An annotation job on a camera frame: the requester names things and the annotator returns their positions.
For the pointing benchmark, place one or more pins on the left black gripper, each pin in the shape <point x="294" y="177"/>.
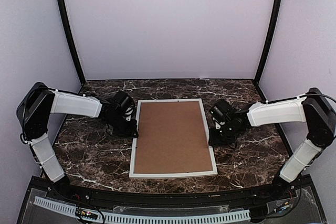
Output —
<point x="131" y="131"/>

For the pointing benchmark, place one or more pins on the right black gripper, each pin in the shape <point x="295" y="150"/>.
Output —
<point x="214" y="141"/>

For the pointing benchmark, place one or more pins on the brown cardboard backing board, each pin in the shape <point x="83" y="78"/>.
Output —
<point x="173" y="134"/>

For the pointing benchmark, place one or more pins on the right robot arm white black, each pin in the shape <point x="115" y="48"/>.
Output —
<point x="307" y="121"/>

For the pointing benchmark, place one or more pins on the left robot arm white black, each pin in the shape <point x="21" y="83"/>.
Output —
<point x="42" y="102"/>

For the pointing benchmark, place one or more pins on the small green circuit board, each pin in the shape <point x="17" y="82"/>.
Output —
<point x="85" y="214"/>

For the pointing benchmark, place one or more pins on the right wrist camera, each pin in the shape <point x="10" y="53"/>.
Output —
<point x="218" y="124"/>

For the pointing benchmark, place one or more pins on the black front rail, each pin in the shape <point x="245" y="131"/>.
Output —
<point x="245" y="198"/>

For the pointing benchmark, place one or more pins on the white slotted cable duct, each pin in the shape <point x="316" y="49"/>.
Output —
<point x="133" y="215"/>

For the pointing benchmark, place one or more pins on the left black corner post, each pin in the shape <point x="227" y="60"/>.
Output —
<point x="70" y="40"/>

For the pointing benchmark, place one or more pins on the black corner post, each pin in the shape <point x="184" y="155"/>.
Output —
<point x="268" y="41"/>
<point x="70" y="40"/>

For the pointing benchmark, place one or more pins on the right black corner post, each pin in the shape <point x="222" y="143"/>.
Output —
<point x="268" y="41"/>

